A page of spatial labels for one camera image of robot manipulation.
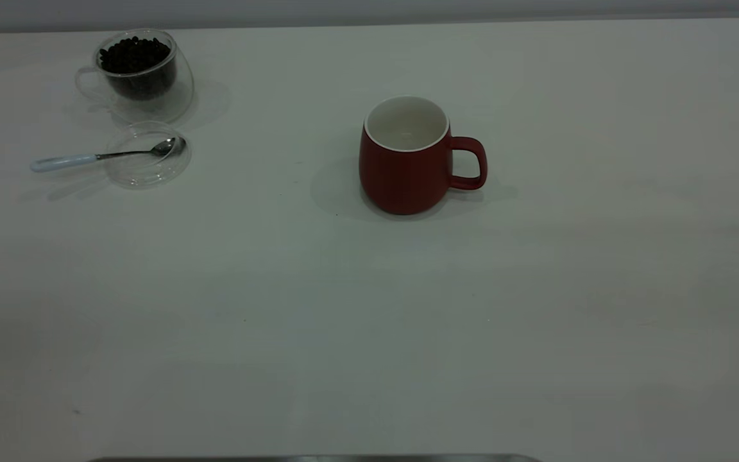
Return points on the red ceramic mug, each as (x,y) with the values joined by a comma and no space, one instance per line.
(401,183)

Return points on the clear glass cup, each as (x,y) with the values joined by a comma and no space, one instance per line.
(158,109)

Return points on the dark coffee beans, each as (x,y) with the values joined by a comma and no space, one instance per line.
(133,54)

